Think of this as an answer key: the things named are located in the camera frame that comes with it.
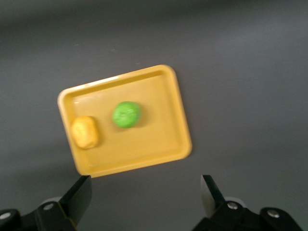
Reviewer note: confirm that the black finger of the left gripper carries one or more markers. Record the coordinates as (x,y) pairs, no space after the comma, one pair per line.
(214,199)
(77,202)

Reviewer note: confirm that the yellow-brown potato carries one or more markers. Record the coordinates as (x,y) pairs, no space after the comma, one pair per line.
(85,132)

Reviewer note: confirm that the yellow rectangular plastic tray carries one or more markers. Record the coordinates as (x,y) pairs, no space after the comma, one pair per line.
(149,144)

